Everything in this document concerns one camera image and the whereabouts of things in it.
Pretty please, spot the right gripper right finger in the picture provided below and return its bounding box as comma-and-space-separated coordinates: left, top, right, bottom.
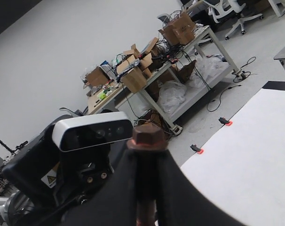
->
155, 149, 242, 226

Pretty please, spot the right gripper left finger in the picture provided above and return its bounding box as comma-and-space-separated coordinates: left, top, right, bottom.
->
62, 141, 139, 226

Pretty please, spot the copper-brown hex bolt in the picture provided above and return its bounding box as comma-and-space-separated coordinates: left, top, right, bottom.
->
127, 125, 169, 226

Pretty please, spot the tall cardboard box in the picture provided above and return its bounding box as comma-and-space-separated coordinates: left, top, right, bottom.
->
172, 11, 196, 45

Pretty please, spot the black and orange clamp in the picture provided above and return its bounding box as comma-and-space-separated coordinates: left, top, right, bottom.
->
190, 144, 205, 155
218, 116, 233, 127

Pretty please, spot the clear plastic bag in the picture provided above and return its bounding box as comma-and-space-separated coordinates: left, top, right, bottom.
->
159, 81, 188, 115
190, 56, 228, 89

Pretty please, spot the grey metal shelf cart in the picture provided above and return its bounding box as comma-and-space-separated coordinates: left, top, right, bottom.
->
87, 24, 242, 135

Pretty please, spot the white office chair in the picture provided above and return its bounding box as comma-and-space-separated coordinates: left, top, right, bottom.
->
202, 0, 265, 40

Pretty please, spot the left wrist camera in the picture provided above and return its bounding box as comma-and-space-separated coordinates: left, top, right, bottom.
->
52, 111, 134, 153

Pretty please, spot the black floor cable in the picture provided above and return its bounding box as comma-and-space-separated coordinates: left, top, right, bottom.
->
206, 84, 242, 113

